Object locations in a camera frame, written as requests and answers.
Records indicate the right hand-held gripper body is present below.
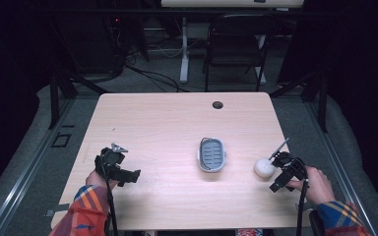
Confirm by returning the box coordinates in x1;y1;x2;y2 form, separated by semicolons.
268;150;308;194

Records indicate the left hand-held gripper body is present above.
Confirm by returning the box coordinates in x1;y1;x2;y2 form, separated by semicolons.
94;147;142;188

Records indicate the white round soap bar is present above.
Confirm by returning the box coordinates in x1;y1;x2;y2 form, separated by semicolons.
253;157;277;180

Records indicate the grey soap dish basket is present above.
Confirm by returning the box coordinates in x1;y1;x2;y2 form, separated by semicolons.
197;137;227;174

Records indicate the person's left hand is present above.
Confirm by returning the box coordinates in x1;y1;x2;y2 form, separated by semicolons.
85;169;120;192

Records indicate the person's right hand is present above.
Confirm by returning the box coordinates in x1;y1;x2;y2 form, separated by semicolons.
286;165;337;207

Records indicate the black metal stand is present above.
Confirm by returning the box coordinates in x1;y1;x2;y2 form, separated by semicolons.
46;70;110;131
268;70;330;134

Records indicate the grey tape strip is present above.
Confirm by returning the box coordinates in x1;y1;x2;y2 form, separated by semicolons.
43;203;71;218

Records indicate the red patterned cloth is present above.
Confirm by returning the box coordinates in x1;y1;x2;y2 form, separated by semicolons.
234;228;264;236

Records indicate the black folding chair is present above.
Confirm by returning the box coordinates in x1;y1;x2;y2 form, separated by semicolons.
203;13;280;93

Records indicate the white desk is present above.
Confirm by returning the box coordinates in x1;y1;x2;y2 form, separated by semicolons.
159;0;305;85

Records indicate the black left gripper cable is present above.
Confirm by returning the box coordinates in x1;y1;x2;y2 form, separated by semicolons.
99;153;120;236

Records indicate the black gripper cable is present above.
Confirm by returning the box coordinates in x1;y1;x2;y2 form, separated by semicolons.
294;163;310;236
99;153;120;236

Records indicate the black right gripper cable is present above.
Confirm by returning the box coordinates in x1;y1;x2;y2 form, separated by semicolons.
294;163;310;236

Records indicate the black floor cable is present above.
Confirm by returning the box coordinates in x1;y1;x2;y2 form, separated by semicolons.
123;62;191;93

